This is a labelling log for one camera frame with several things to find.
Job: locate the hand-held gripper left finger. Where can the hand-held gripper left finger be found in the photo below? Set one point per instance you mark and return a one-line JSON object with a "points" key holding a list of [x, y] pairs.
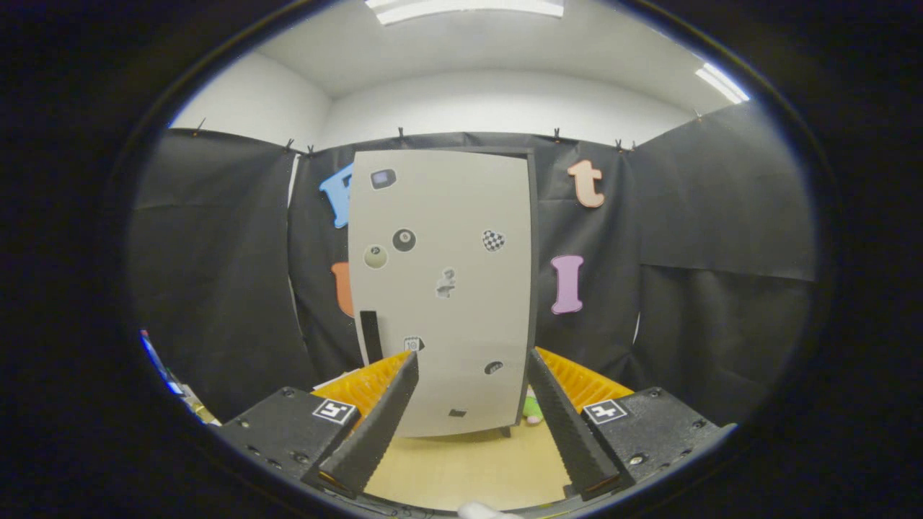
{"points": [[378, 432]]}

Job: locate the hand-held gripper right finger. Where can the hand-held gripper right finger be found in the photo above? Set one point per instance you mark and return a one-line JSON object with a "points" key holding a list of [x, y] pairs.
{"points": [[568, 432]]}

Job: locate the grey shoe cabinet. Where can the grey shoe cabinet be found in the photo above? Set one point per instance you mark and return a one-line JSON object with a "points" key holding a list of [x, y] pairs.
{"points": [[534, 288]]}

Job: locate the green and pink plush toy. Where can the green and pink plush toy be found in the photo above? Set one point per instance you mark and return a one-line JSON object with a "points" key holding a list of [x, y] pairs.
{"points": [[532, 411]]}

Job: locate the white object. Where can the white object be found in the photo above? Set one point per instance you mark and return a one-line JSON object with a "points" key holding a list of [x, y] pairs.
{"points": [[479, 512]]}

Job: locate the white and gold packets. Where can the white and gold packets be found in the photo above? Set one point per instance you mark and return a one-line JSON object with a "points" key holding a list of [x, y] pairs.
{"points": [[198, 407]]}

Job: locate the colourful printed box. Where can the colourful printed box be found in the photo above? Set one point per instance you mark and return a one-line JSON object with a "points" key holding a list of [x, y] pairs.
{"points": [[155, 357]]}

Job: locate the black backdrop cloth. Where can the black backdrop cloth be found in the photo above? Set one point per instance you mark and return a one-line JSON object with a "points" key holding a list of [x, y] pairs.
{"points": [[216, 252]]}

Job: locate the small ceiling light panel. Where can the small ceiling light panel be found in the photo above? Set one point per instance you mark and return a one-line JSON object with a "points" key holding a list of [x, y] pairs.
{"points": [[721, 81]]}

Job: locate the long ceiling light panel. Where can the long ceiling light panel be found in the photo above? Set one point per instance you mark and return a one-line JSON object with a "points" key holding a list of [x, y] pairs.
{"points": [[469, 7]]}

